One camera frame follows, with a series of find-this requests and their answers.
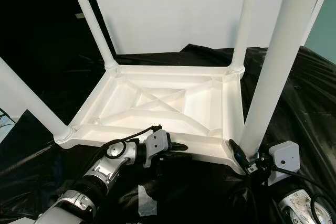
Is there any black door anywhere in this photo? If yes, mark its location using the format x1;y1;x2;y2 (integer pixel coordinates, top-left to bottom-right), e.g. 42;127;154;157
0;0;116;104

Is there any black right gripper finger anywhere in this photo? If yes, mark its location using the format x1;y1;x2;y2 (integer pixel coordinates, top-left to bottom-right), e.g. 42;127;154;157
229;139;251;172

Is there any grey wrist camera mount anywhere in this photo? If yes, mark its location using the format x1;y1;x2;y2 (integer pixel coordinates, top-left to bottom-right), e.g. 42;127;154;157
268;141;300;186
144;130;171;156

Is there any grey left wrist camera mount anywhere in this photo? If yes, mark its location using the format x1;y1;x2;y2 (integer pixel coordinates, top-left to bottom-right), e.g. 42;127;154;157
144;130;171;156

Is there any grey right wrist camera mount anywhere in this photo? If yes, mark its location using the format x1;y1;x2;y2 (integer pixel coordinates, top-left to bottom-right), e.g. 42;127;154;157
268;141;300;186

